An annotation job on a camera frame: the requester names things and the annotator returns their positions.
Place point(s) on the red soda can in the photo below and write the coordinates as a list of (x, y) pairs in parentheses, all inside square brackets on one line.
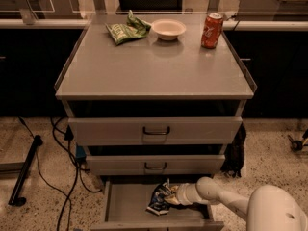
[(212, 30)]

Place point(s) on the black floor stand bar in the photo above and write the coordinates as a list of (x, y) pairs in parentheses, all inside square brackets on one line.
[(16, 199)]

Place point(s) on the top grey drawer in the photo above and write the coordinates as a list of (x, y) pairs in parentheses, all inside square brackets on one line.
[(154, 130)]

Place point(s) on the grey drawer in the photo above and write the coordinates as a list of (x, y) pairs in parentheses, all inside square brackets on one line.
[(124, 209), (155, 165), (154, 130)]

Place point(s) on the black caster wheel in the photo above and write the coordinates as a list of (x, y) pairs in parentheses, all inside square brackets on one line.
[(297, 145)]

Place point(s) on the white paper bowl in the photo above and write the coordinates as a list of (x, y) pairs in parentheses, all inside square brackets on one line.
[(168, 29)]

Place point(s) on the green chip bag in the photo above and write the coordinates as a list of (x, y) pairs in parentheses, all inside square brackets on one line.
[(134, 28)]

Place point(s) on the middle grey drawer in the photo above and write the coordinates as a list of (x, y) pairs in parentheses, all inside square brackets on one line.
[(155, 165)]

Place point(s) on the blue power adapter box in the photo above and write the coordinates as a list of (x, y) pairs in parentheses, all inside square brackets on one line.
[(80, 153)]

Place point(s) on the blue chip bag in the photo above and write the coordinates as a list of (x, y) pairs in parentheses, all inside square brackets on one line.
[(157, 206)]

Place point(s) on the grey drawer cabinet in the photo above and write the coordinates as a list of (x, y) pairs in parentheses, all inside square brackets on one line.
[(151, 77)]

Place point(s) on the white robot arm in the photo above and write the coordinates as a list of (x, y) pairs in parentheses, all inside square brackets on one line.
[(269, 208)]

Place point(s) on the bottom grey drawer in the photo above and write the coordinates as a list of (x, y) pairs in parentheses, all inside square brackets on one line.
[(124, 209)]

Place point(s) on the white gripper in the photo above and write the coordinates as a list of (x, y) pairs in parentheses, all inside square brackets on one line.
[(183, 193)]

